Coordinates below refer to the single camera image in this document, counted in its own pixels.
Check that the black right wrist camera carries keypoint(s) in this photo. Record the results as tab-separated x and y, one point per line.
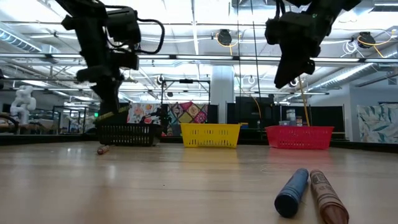
276	31

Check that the patchwork patterned cloth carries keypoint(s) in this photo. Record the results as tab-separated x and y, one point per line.
186	113

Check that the black frame stand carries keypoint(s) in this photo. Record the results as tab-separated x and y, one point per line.
186	81

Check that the blue crayon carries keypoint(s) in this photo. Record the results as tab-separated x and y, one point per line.
290	194

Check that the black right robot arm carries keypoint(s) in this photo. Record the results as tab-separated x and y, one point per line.
335	6

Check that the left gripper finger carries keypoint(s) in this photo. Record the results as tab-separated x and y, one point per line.
102	101
113	99

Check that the black partition panel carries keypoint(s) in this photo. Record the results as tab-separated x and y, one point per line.
122	118
326	116
245	112

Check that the stacked plastic containers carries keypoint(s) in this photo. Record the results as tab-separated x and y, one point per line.
291	116

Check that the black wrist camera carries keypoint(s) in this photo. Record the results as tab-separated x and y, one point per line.
276	31
126	61

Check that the yellow plastic basket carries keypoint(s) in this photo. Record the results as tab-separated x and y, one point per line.
211	135

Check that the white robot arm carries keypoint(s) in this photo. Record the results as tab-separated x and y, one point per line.
23	102

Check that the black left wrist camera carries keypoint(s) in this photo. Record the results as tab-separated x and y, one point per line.
126	61

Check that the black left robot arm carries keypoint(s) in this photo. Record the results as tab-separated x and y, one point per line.
90	37

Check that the white pillar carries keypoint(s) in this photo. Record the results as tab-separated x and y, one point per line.
222	93

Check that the red plastic basket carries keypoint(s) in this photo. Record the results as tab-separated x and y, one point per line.
298	138

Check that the leaf patterned cloth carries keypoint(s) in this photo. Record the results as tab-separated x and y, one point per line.
377	124

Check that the black plastic basket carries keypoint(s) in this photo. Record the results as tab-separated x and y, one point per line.
124	135

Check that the floral patterned cloth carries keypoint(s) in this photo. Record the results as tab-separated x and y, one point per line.
143	113

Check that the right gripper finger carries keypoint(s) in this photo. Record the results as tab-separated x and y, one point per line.
295	75
283	76

